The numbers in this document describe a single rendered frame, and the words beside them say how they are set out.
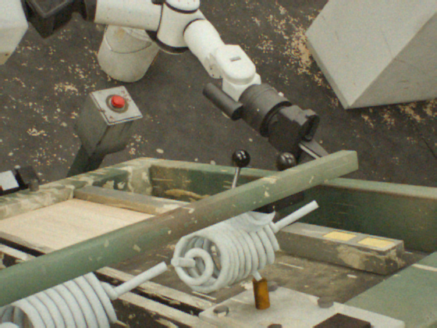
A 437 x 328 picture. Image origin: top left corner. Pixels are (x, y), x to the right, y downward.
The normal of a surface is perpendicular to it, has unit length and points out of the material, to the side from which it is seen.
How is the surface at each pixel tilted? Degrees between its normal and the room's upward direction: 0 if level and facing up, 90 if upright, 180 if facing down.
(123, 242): 39
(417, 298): 51
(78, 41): 0
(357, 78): 90
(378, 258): 90
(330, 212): 90
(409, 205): 90
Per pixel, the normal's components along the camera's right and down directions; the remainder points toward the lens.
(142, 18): 0.14, 0.67
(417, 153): 0.42, -0.55
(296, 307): -0.14, -0.97
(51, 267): 0.65, 0.07
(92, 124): -0.75, 0.24
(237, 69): 0.04, -0.69
